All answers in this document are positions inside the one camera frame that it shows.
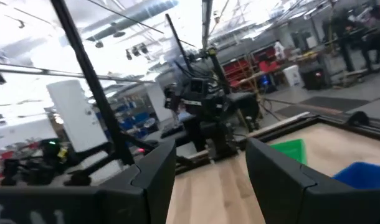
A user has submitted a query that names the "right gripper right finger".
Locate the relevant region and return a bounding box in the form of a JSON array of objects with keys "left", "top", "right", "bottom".
[{"left": 245, "top": 138, "right": 380, "bottom": 224}]

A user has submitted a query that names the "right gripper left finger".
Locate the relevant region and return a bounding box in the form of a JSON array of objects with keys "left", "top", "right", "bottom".
[{"left": 99, "top": 139, "right": 178, "bottom": 224}]

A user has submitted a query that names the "green plastic basket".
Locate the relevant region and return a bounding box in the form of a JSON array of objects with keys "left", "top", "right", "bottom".
[{"left": 270, "top": 138, "right": 308, "bottom": 166}]

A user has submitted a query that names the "blue plastic basket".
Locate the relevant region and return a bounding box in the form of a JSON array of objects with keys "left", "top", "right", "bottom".
[{"left": 332, "top": 161, "right": 380, "bottom": 190}]

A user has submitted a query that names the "black hazard-striped floor mat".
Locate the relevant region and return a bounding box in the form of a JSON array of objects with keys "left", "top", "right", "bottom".
[{"left": 274, "top": 95, "right": 371, "bottom": 118}]

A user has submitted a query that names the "white pillar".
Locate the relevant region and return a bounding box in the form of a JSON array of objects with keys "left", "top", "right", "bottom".
[{"left": 46, "top": 80, "right": 108, "bottom": 153}]

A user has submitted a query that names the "black device with green light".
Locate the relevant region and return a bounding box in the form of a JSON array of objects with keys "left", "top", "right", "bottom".
[{"left": 0, "top": 138, "right": 94, "bottom": 187}]

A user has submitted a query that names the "white bin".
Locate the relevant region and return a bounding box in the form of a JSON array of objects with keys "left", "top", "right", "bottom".
[{"left": 282, "top": 64, "right": 303, "bottom": 88}]

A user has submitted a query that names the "black bin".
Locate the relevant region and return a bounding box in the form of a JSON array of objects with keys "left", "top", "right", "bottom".
[{"left": 302, "top": 61, "right": 328, "bottom": 91}]

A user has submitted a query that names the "red shelving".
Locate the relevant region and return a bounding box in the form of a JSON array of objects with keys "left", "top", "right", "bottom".
[{"left": 222, "top": 45, "right": 282, "bottom": 88}]

